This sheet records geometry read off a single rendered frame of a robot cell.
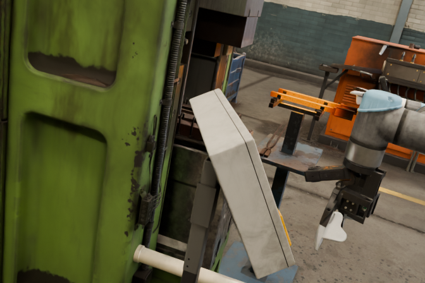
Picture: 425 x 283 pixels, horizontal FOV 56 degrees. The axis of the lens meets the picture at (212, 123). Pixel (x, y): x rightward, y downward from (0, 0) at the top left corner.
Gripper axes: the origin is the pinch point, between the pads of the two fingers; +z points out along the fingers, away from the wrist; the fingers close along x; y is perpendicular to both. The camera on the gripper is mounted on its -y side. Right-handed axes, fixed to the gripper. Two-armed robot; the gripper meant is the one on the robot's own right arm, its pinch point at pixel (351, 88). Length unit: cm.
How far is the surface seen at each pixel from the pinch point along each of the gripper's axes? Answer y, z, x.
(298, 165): 36.1, 11.1, -26.5
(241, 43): -18, 31, -84
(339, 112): 10.2, 1.5, -12.6
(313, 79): 100, 116, 671
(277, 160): 36, 20, -29
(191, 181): 31, 37, -87
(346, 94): 48, 18, 270
